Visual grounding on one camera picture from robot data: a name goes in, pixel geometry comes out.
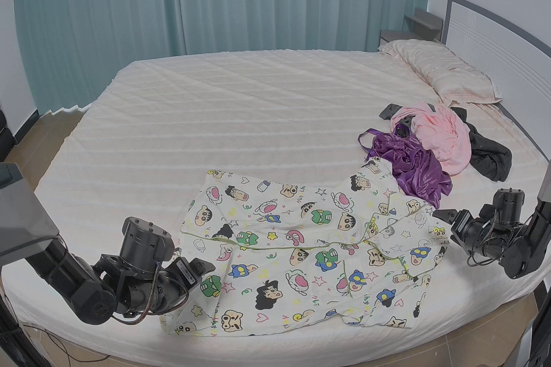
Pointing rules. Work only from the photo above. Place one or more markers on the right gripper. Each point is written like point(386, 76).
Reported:
point(471, 232)

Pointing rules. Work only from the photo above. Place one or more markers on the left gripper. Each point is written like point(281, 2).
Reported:
point(172, 288)

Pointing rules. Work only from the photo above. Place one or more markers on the white printed pyjama top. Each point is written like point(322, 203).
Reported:
point(280, 236)

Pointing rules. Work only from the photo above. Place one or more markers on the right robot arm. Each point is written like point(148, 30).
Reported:
point(521, 245)

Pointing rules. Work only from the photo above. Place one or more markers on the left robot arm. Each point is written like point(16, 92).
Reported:
point(77, 288)

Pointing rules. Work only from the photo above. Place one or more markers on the purple satin garment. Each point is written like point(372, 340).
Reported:
point(413, 167)

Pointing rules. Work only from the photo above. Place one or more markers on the black garment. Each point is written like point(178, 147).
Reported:
point(490, 161)

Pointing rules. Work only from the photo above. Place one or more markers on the pink garment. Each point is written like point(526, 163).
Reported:
point(447, 137)

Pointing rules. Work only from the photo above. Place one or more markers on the cream pillow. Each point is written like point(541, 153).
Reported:
point(447, 73)

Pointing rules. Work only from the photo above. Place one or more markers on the bed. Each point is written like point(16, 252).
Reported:
point(236, 120)

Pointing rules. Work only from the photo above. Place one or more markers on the grey bedside table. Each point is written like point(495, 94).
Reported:
point(424, 19)

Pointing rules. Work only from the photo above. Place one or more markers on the dark grey chest of drawers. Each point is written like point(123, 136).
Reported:
point(4, 128)

